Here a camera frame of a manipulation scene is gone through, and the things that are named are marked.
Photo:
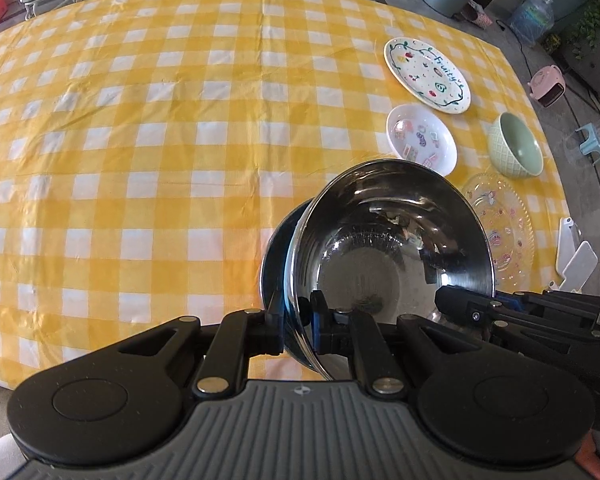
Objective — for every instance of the pink space heater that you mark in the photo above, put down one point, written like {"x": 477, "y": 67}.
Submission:
{"x": 547, "y": 85}

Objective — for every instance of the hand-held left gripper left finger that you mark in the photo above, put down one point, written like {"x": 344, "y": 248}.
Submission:
{"x": 273, "y": 331}

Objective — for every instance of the large white fruit-print plate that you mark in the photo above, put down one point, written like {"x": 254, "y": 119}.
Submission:
{"x": 427, "y": 75}

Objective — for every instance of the green ceramic bowl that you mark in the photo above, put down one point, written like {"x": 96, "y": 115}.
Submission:
{"x": 520, "y": 147}

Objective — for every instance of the yellow checked tablecloth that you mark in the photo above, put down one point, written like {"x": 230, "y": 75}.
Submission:
{"x": 130, "y": 160}

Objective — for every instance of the stainless steel bowl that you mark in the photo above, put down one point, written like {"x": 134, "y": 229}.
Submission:
{"x": 380, "y": 240}

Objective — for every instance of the large clear water bottle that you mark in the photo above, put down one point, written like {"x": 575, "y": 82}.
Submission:
{"x": 530, "y": 20}

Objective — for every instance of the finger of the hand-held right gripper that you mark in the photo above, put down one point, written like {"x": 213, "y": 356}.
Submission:
{"x": 462, "y": 305}
{"x": 555, "y": 305}

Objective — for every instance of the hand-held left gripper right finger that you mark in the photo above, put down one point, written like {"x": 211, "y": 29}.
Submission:
{"x": 324, "y": 332}

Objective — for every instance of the person's right hand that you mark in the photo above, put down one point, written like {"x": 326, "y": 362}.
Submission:
{"x": 592, "y": 455}

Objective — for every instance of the clear glass patterned plate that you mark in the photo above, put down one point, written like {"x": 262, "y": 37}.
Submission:
{"x": 510, "y": 230}

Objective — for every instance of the small white sticker-print plate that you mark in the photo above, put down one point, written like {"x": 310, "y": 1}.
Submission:
{"x": 420, "y": 135}

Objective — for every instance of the pink patterned bag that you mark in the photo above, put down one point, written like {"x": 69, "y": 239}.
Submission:
{"x": 481, "y": 16}

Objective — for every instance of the small blue plastic stool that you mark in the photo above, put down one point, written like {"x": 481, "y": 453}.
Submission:
{"x": 592, "y": 137}

